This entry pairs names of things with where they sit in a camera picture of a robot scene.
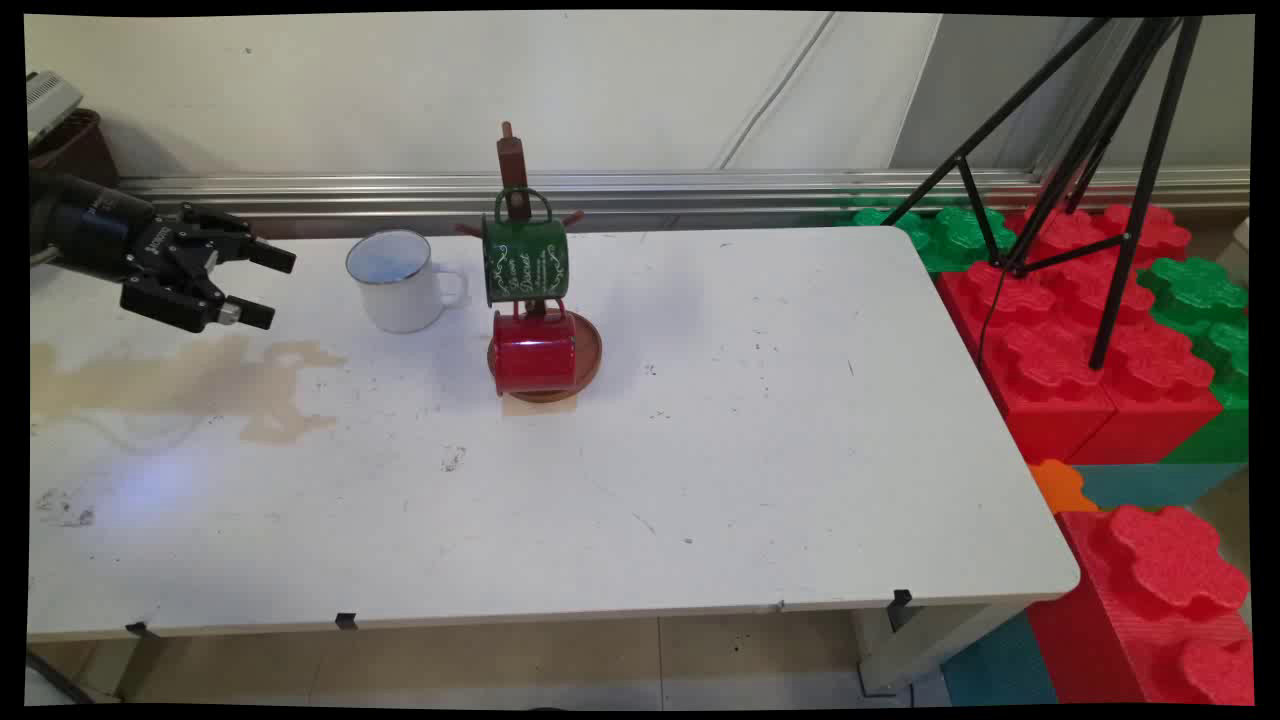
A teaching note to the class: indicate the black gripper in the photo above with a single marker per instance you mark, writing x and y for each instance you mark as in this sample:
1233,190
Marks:
95,225

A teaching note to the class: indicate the red enamel mug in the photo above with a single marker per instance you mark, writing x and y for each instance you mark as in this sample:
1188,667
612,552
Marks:
533,355

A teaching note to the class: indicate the white enamel mug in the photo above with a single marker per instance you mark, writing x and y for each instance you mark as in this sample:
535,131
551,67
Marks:
395,290

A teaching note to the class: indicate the brown wicker basket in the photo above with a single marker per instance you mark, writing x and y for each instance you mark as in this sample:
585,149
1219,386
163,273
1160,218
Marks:
80,150

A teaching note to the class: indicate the green enamel mug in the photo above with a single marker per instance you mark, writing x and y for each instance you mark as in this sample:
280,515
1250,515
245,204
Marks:
525,262

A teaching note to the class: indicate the wooden mug tree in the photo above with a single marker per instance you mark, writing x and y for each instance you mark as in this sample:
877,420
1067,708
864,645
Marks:
512,160

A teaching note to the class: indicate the black table clip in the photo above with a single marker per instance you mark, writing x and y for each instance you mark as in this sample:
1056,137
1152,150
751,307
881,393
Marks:
901,598
346,621
140,630

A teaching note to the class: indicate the green foam block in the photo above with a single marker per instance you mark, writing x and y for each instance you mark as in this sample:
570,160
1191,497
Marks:
1205,300
955,235

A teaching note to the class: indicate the white table leg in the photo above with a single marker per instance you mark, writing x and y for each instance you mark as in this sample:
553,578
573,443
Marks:
930,645

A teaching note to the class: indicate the red foam block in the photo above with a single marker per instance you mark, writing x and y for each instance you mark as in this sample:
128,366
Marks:
1160,390
1040,380
1150,600

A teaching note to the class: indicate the orange foam piece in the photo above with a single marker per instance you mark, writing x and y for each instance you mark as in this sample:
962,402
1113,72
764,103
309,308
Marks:
1058,487

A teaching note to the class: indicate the teal foam mat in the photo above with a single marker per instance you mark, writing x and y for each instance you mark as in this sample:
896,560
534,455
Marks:
1000,665

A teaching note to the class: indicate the black tripod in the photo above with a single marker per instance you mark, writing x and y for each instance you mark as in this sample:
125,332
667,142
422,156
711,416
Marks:
1130,150

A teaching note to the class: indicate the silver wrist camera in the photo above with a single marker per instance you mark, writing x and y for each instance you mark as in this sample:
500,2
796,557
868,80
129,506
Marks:
50,105

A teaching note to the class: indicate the metal wall rail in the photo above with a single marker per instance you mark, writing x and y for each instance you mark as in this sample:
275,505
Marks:
700,190

